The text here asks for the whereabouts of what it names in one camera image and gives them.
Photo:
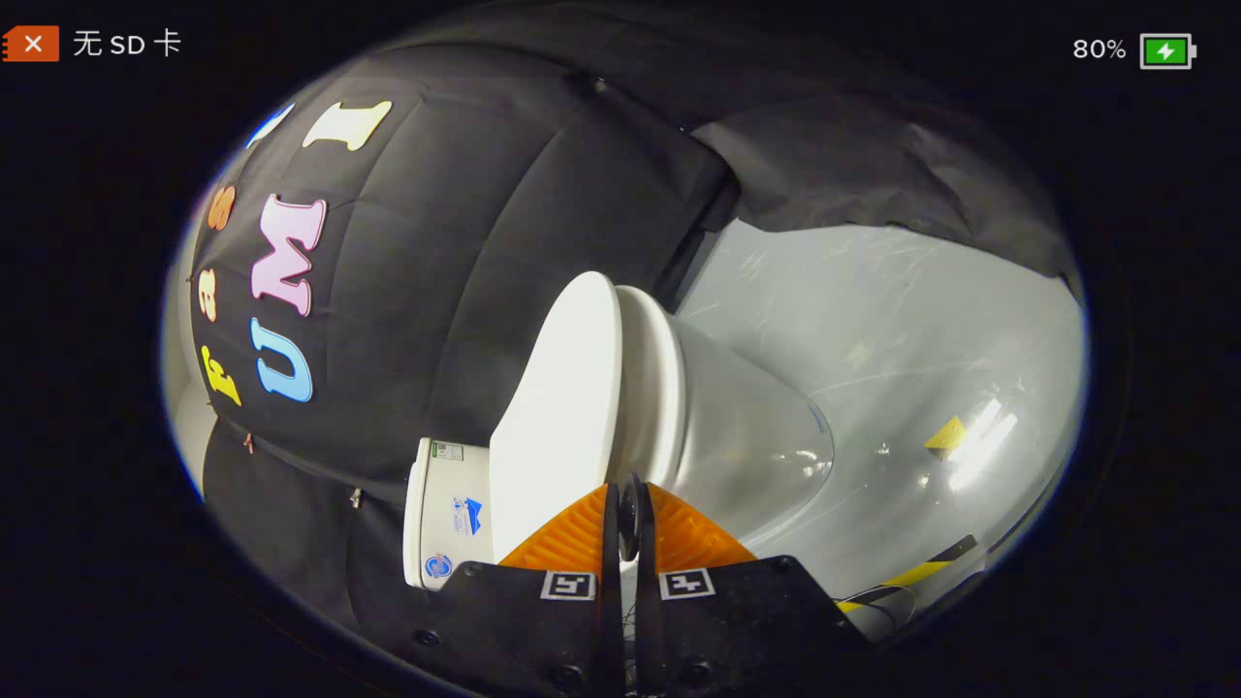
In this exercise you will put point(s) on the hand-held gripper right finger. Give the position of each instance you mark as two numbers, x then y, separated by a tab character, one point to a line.
737	620

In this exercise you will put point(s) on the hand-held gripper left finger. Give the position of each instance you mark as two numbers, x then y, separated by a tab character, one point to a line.
543	630

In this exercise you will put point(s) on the white toilet lid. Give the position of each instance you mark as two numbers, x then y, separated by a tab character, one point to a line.
562	407

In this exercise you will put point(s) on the white toilet body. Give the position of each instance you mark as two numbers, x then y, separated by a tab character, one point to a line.
747	436

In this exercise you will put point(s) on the yellow black striped tape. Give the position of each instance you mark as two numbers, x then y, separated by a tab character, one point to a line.
916	572

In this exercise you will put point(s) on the yellow floor tape piece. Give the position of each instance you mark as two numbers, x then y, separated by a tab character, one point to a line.
946	436

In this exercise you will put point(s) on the black backdrop cloth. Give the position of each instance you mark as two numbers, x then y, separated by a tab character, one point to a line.
436	242

